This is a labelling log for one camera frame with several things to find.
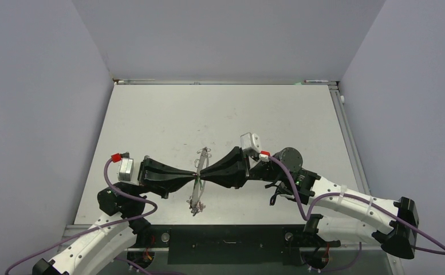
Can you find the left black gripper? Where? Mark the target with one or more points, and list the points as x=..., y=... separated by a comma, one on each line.
x=161, y=178

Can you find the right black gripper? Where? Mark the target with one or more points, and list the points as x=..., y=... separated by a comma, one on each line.
x=237, y=160

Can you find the metal crescent keyring plate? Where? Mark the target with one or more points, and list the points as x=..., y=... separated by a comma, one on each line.
x=195, y=204

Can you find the green tagged key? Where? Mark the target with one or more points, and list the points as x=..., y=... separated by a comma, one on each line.
x=199, y=184

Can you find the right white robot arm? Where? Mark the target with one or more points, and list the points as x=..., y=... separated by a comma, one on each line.
x=335, y=212

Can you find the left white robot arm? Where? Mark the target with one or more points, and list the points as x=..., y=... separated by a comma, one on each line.
x=124, y=208

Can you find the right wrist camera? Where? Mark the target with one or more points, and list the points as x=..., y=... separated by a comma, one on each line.
x=252, y=147

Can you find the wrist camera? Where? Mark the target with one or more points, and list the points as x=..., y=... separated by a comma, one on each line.
x=126, y=166
x=252, y=147

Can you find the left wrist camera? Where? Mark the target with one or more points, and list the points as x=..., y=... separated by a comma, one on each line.
x=126, y=166

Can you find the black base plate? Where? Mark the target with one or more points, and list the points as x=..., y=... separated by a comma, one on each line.
x=228, y=244

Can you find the rear aluminium rail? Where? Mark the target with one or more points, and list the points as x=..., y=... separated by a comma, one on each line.
x=221, y=82

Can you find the right aluminium rail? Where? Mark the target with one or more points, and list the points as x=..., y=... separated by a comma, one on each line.
x=357, y=167

